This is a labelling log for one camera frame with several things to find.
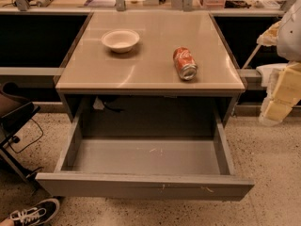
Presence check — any white foam-padded gripper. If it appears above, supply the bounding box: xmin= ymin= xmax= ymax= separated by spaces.
xmin=257 ymin=22 xmax=301 ymax=126

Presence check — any black and white sneaker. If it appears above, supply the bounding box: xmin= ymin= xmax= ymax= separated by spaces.
xmin=0 ymin=198 xmax=60 ymax=226

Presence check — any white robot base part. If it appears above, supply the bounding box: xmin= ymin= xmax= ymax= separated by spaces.
xmin=256 ymin=63 xmax=286 ymax=88

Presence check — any dark clutter on shelf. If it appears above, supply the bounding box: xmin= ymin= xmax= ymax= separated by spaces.
xmin=225 ymin=0 xmax=250 ymax=8

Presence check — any black floor cable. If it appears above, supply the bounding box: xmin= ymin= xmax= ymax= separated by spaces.
xmin=8 ymin=118 xmax=45 ymax=154

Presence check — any beige top cabinet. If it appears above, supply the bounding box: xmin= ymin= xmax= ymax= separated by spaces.
xmin=56 ymin=10 xmax=246 ymax=118

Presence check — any purple paper on shelf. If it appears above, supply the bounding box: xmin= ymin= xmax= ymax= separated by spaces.
xmin=84 ymin=0 xmax=116 ymax=8

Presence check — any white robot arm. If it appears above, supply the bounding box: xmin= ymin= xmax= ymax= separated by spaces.
xmin=257 ymin=0 xmax=301 ymax=126

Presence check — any grey top drawer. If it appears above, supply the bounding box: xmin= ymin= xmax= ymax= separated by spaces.
xmin=37 ymin=97 xmax=254 ymax=201

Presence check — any dark chair with metal legs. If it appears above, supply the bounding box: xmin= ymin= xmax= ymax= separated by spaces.
xmin=0 ymin=82 xmax=40 ymax=183

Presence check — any red soda can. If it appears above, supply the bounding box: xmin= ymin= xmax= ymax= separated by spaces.
xmin=173 ymin=47 xmax=198 ymax=81

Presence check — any white paper bowl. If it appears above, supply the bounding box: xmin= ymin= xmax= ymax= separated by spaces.
xmin=101 ymin=29 xmax=140 ymax=54

